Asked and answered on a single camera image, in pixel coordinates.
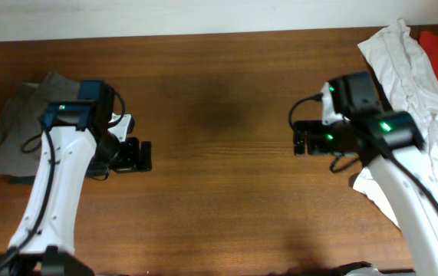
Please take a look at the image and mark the grey shorts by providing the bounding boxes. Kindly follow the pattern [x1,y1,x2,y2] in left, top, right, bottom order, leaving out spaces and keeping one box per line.
[0,72,80,177]

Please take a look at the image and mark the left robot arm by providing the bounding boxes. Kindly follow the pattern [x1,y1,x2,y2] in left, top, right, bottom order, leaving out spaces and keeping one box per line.
[0,100,152,276]

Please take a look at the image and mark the folded black garment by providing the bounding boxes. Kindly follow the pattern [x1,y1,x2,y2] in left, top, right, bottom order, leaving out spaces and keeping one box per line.
[8,176,35,186]

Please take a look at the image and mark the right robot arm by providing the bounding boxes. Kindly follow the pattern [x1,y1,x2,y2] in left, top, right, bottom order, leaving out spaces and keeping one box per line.
[291,111,438,275]

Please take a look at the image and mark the white shirt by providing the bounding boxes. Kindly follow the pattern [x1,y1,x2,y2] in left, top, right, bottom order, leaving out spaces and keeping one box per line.
[351,18,438,246]

